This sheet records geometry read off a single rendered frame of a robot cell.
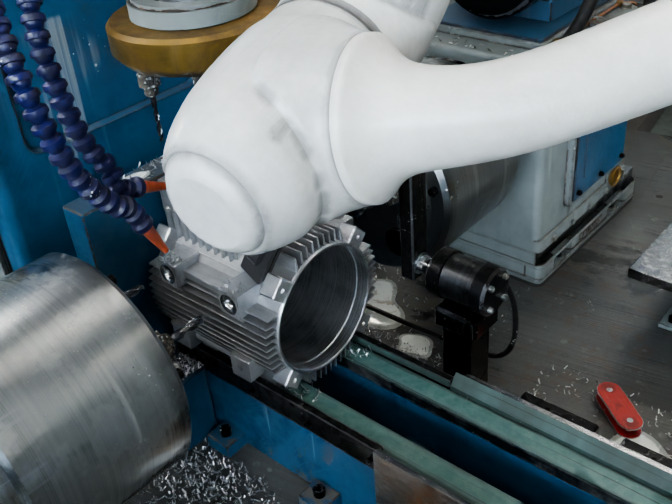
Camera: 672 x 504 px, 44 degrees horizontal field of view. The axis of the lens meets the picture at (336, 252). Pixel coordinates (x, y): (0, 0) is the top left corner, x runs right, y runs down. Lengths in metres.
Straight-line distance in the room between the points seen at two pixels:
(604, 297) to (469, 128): 0.90
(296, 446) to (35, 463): 0.37
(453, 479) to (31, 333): 0.43
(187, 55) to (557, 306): 0.72
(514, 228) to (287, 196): 0.87
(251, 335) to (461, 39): 0.58
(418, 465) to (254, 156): 0.52
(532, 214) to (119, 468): 0.74
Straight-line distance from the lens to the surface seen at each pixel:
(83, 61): 1.06
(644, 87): 0.48
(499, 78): 0.46
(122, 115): 1.09
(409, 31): 0.58
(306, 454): 1.01
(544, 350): 1.23
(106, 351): 0.77
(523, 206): 1.28
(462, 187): 1.07
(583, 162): 1.33
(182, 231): 0.99
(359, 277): 1.00
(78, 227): 0.96
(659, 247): 1.25
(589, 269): 1.39
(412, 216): 0.96
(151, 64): 0.83
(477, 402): 0.97
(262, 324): 0.89
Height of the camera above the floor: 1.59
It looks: 34 degrees down
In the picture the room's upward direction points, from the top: 5 degrees counter-clockwise
